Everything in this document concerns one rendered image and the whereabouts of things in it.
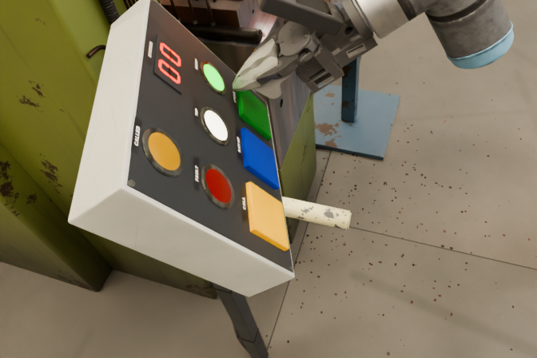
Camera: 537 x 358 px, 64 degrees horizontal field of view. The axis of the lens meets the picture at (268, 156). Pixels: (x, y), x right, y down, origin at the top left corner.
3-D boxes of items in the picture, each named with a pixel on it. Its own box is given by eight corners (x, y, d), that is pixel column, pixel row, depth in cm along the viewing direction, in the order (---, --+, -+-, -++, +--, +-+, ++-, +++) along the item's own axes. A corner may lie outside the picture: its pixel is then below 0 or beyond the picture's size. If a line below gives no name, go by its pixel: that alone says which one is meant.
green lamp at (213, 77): (231, 80, 67) (225, 57, 63) (220, 101, 64) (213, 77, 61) (212, 77, 67) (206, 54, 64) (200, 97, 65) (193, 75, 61)
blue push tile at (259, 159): (274, 150, 68) (244, 126, 64) (280, 188, 64) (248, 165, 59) (265, 155, 69) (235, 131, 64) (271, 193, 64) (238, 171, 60)
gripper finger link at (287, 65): (262, 92, 61) (315, 58, 58) (256, 85, 60) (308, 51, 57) (259, 71, 64) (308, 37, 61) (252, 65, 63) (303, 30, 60)
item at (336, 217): (352, 216, 103) (352, 204, 99) (347, 236, 100) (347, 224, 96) (187, 181, 116) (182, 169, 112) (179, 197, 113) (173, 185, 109)
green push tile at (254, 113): (267, 107, 75) (240, 82, 70) (272, 138, 70) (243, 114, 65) (259, 112, 76) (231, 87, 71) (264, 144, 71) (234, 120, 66)
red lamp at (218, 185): (240, 184, 54) (234, 161, 50) (226, 215, 51) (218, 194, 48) (217, 179, 55) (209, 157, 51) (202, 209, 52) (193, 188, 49)
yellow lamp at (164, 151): (191, 151, 48) (180, 124, 45) (173, 184, 45) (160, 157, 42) (167, 146, 49) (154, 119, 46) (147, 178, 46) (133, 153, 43)
